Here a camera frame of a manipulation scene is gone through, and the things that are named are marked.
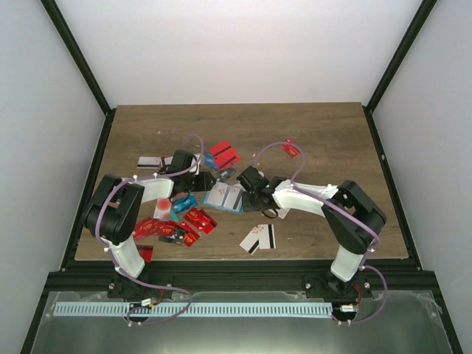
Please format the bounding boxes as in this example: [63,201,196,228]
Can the teal card holder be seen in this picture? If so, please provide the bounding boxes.
[201,181,245,214]

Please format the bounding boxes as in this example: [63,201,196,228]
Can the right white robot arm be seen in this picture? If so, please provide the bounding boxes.
[237,167,387,297]

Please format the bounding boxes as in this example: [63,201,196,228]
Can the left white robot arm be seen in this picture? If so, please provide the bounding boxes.
[82,150,216,298]

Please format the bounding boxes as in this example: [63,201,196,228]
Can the blue vip card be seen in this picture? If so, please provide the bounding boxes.
[172,194,198,214]
[204,153,218,170]

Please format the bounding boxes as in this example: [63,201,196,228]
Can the white VIP sunset card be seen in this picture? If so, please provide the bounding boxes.
[277,209,290,219]

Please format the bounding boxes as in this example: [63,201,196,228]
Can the white card black stripe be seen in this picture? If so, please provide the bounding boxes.
[137,156,162,170]

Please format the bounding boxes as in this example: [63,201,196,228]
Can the black VIP card upper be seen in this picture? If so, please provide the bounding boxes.
[217,167,236,181]

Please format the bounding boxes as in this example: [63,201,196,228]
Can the blue VIP card lower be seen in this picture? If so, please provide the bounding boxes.
[172,194,198,214]

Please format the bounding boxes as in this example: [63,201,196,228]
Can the striped sunset card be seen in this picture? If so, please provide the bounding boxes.
[240,224,268,254]
[257,224,276,249]

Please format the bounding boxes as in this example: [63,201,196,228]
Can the red card far right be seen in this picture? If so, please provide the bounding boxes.
[281,139,300,158]

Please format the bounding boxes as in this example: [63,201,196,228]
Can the red card white logo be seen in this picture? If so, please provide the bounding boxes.
[184,207,218,235]

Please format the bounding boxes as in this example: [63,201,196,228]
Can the red VIP card left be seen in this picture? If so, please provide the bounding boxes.
[133,218,176,240]

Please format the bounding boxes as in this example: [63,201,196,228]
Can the red vip card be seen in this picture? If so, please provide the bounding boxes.
[133,218,176,240]
[175,221,200,247]

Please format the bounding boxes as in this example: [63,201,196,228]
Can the red stripe card front edge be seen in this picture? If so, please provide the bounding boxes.
[136,245,153,263]

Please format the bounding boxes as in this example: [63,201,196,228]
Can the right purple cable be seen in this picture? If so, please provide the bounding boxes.
[254,142,388,327]

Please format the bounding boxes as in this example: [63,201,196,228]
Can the purple cable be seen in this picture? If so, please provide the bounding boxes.
[254,142,388,327]
[94,134,206,327]

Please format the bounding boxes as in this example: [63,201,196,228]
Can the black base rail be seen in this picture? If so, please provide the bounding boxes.
[45,259,439,296]

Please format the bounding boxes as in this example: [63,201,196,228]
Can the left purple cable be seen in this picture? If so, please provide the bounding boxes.
[94,134,206,327]

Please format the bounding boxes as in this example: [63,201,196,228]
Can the light blue slotted rail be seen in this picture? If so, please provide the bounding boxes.
[54,302,333,319]

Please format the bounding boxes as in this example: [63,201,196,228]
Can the black frame post left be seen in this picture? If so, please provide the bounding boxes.
[39,0,112,115]

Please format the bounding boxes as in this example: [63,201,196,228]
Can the black frame post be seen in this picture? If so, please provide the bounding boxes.
[39,0,112,115]
[366,0,437,113]

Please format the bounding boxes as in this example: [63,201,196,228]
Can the black frame post right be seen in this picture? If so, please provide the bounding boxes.
[366,0,437,113]

